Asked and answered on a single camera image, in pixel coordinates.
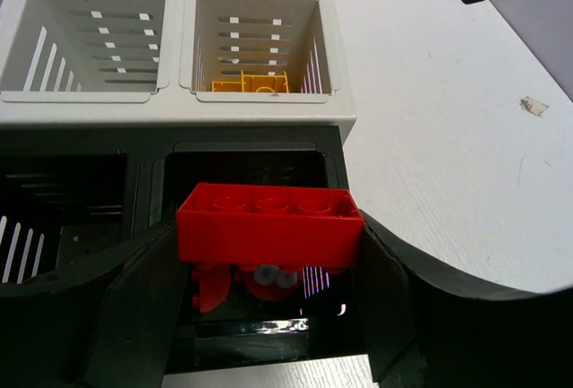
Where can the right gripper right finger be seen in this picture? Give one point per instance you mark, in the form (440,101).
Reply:
(428,324)

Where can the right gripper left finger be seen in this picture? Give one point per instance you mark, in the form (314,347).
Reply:
(106,321)

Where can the red round lego piece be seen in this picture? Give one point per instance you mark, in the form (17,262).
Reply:
(266,282)

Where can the red arched lego brick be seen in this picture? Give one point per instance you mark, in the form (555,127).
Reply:
(269,225)

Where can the yellow flower lego piece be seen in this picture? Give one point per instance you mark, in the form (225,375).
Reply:
(270,82)

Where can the small white tape scrap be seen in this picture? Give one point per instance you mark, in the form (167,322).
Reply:
(533,106)

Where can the white slotted container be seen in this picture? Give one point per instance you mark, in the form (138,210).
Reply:
(146,62)

